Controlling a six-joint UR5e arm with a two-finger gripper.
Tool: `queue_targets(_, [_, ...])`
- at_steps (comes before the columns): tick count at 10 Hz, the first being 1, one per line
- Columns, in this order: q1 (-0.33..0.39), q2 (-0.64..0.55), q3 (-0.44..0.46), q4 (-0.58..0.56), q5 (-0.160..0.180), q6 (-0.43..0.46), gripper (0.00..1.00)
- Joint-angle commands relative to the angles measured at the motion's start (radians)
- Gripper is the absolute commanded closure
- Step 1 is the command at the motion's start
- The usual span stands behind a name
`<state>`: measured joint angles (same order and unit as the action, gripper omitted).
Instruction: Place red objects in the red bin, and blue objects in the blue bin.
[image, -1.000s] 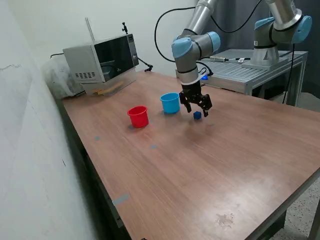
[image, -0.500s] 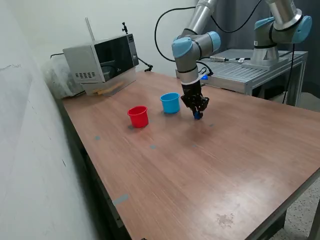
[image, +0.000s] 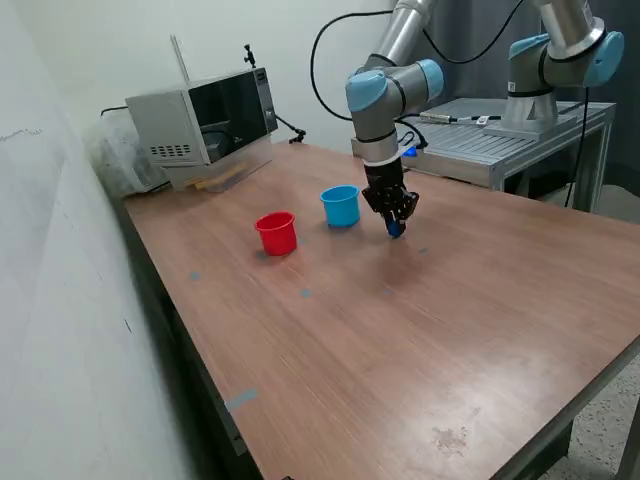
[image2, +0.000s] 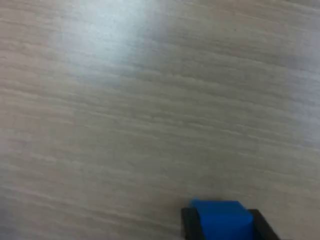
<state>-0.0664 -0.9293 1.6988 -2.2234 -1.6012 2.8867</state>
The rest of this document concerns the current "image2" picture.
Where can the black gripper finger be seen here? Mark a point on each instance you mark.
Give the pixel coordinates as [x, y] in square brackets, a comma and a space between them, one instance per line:
[263, 230]
[191, 225]

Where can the blue cube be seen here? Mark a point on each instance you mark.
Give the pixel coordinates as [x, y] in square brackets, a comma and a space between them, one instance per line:
[225, 220]

